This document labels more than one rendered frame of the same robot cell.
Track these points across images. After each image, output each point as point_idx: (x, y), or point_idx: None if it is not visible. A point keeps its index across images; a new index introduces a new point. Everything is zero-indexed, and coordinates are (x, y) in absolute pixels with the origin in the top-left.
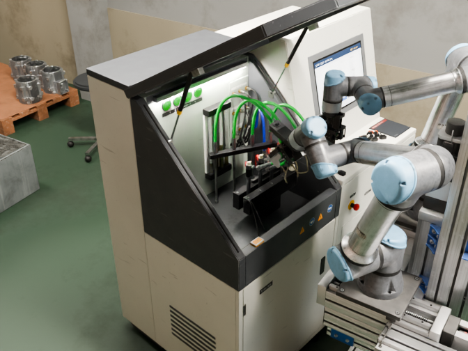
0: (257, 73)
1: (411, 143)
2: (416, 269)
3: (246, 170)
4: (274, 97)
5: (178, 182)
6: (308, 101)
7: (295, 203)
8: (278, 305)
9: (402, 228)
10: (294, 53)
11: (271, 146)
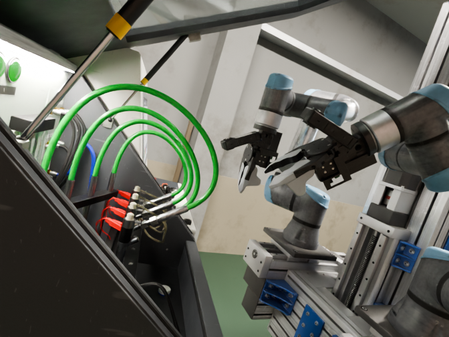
0: (85, 89)
1: (271, 178)
2: (372, 298)
3: (127, 229)
4: (114, 126)
5: (56, 287)
6: (141, 140)
7: (139, 272)
8: None
9: (292, 261)
10: (160, 66)
11: (113, 196)
